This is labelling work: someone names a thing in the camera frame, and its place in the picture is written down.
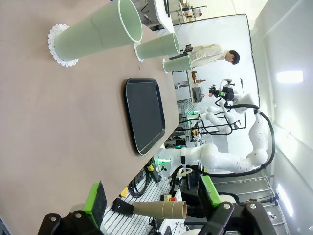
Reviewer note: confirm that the black pole with clamp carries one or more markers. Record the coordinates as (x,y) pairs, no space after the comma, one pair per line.
(259,198)

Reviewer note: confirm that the person in beige shirt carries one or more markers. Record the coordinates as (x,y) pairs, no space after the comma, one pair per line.
(207,55)

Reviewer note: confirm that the aluminium slatted platform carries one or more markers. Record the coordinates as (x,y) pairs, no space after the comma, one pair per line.
(144,225)

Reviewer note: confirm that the plain black rod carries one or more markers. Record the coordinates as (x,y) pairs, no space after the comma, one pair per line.
(166,7)

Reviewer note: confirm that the ceiling light panel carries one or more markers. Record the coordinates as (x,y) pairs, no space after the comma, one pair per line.
(289,77)
(284,199)

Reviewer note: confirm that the cardboard tube on stand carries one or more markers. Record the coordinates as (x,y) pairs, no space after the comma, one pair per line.
(159,210)

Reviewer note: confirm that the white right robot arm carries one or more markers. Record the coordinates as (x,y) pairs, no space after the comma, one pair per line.
(215,156)

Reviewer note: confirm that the white scalloped paper coaster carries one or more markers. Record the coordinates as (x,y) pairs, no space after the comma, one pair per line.
(52,39)

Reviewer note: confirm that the white rounded table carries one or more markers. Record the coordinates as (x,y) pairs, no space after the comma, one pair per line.
(162,17)

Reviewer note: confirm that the yellow black handheld switch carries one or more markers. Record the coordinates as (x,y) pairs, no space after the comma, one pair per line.
(154,172)

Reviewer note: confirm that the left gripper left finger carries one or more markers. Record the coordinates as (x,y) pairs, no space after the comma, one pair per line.
(96,200)

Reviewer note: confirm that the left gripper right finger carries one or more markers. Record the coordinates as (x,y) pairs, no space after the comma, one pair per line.
(207,191)

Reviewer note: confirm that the yellow box red stop button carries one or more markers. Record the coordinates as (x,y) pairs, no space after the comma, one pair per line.
(167,197)

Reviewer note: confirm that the pale green tall cup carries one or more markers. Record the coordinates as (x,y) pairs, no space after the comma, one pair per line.
(177,64)
(97,31)
(159,47)

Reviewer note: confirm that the black plastic serving tray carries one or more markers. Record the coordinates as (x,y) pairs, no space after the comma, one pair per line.
(144,115)

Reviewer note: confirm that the white backdrop screen black frame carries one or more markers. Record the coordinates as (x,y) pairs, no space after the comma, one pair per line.
(220,31)

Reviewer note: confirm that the plain yellow box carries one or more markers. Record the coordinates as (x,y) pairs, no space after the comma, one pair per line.
(124,192)

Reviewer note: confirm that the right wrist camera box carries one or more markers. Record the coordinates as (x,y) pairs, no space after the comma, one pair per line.
(227,82)

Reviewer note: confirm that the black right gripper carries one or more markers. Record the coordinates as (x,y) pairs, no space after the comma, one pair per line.
(228,94)

